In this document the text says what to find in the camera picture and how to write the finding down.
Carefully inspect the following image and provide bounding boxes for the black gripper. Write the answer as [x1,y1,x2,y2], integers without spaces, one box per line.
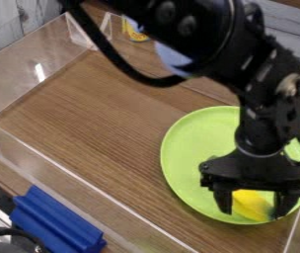
[199,148,300,219]

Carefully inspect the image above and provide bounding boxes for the yellow toy banana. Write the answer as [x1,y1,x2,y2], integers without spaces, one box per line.
[234,190,274,222]

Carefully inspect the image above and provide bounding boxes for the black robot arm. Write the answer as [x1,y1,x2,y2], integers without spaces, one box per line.
[57,0,300,217]

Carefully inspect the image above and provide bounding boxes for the green plastic plate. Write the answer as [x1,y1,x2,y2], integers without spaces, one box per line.
[160,106,300,224]

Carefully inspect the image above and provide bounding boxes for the blue plastic clamp block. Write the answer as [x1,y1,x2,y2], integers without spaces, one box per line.
[11,186,107,253]

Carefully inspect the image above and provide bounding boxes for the yellow labelled tin can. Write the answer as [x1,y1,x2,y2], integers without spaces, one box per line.
[123,16,151,42]

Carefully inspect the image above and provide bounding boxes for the clear acrylic wall panels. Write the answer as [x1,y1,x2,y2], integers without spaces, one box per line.
[0,18,300,253]

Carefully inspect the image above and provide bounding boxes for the black cable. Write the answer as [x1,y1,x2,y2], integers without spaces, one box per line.
[0,226,45,253]

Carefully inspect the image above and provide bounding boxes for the clear acrylic corner bracket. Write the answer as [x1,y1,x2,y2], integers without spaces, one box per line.
[65,13,114,51]

